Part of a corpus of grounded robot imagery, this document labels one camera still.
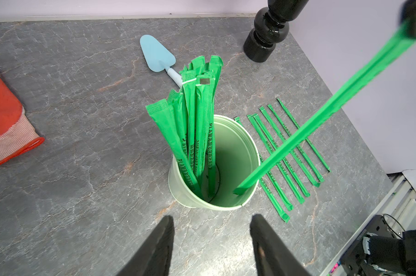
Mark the light green metal cup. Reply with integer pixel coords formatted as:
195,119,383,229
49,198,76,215
168,115,260,211

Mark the green straw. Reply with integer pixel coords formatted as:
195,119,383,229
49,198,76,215
247,115,305,204
267,98,331,183
259,106,320,187
234,116,290,223
233,18,416,195
252,113,311,198

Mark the red work glove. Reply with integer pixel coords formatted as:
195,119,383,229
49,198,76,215
0,78,45,165

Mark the light blue garden trowel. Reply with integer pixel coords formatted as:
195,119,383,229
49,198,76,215
140,34,183,88

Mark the green plant in black pot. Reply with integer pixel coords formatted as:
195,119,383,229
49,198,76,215
243,0,308,63

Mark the bundle of green wrapped straws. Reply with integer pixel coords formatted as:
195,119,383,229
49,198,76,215
145,55,224,198

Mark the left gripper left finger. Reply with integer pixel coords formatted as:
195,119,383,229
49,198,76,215
117,216,175,276

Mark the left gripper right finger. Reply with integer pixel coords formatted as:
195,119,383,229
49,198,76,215
250,214,310,276

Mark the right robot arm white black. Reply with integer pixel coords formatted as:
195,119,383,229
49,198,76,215
340,1,416,276

